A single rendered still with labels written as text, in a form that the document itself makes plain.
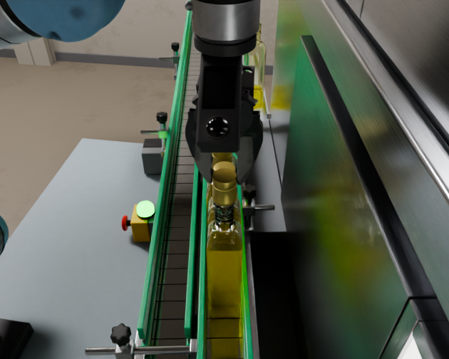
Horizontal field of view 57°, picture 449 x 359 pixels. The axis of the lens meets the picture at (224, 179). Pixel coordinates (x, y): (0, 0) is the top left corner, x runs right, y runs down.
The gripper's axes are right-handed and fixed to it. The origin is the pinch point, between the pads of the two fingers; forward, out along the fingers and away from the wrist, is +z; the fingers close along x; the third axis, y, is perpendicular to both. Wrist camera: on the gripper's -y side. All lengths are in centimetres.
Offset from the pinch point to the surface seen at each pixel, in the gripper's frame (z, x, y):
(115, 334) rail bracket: 17.2, 14.5, -15.0
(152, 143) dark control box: 36, 27, 56
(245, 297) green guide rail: 21.9, -3.8, -4.3
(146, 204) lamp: 33.4, 21.8, 27.6
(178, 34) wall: 93, 62, 286
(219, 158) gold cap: 3.9, 1.6, 9.7
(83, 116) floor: 121, 119, 201
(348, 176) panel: -11.9, -13.2, -12.4
